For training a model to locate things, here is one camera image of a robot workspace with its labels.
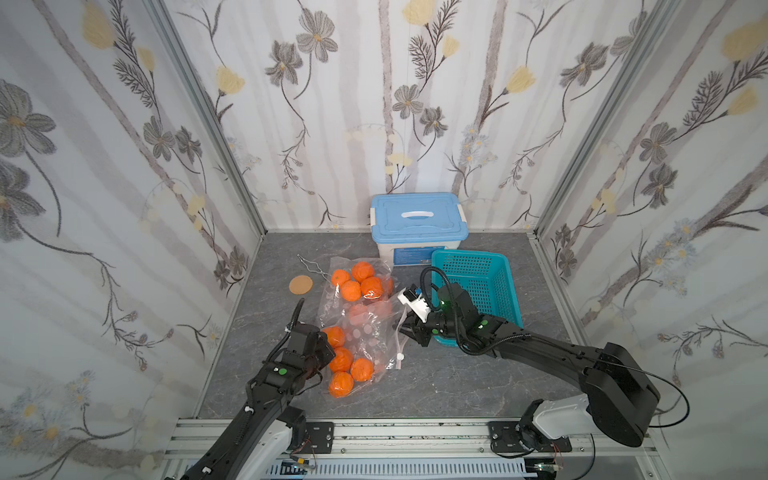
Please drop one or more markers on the clear zip-top bag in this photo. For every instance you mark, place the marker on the clear zip-top bag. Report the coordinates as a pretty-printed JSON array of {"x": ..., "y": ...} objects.
[
  {"x": 373, "y": 337},
  {"x": 331, "y": 302}
]

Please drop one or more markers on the round cork coaster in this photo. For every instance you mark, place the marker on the round cork coaster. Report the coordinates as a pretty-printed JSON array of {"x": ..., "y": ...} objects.
[{"x": 301, "y": 285}]

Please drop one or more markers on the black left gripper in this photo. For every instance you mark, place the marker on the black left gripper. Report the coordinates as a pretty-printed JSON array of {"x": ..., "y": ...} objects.
[{"x": 313, "y": 344}]

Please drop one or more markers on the orange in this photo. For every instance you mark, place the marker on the orange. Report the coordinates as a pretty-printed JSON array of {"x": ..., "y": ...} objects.
[
  {"x": 372, "y": 288},
  {"x": 362, "y": 370},
  {"x": 339, "y": 277},
  {"x": 336, "y": 336},
  {"x": 342, "y": 361},
  {"x": 341, "y": 384},
  {"x": 362, "y": 270},
  {"x": 351, "y": 291}
]

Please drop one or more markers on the white slotted cable duct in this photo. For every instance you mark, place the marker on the white slotted cable duct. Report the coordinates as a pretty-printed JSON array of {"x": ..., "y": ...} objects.
[{"x": 404, "y": 469}]

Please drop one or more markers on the blue lidded storage box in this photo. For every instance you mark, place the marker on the blue lidded storage box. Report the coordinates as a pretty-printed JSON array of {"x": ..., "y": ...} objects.
[{"x": 408, "y": 228}]

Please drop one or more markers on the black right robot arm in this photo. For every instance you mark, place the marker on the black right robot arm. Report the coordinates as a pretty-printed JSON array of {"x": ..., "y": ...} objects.
[{"x": 617, "y": 398}]

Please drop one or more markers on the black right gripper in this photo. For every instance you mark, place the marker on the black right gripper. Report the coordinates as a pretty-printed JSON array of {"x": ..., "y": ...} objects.
[{"x": 417, "y": 327}]

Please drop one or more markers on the teal plastic basket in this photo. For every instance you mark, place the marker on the teal plastic basket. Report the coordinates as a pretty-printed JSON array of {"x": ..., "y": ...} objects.
[{"x": 476, "y": 293}]

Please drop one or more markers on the aluminium mounting rail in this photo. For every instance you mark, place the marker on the aluminium mounting rail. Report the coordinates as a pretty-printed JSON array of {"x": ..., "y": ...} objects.
[{"x": 592, "y": 456}]

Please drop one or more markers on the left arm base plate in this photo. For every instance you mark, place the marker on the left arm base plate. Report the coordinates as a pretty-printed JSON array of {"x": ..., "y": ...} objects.
[{"x": 312, "y": 438}]

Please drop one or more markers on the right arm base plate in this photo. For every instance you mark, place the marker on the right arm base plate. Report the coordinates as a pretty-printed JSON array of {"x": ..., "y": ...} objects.
[{"x": 507, "y": 437}]

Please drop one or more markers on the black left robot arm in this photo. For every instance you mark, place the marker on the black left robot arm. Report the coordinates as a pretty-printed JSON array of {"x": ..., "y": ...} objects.
[{"x": 267, "y": 425}]

